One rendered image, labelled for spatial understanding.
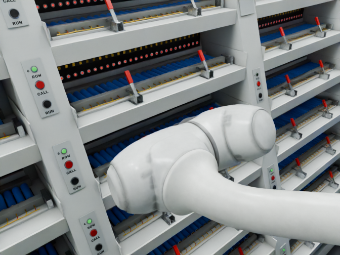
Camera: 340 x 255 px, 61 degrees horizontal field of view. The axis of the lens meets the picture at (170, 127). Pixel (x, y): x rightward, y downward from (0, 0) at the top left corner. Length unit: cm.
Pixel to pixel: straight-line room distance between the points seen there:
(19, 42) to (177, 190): 46
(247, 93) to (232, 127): 60
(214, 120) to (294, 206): 20
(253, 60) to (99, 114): 58
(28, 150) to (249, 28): 78
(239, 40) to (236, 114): 58
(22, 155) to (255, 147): 48
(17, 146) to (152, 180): 38
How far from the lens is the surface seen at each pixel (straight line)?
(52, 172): 71
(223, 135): 48
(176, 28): 86
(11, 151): 69
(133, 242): 89
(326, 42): 151
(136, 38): 79
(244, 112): 48
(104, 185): 80
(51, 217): 77
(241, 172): 111
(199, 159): 40
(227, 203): 37
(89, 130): 72
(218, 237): 113
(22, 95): 68
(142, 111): 78
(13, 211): 79
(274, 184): 124
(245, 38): 105
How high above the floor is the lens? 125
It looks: 16 degrees down
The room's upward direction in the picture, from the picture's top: 14 degrees counter-clockwise
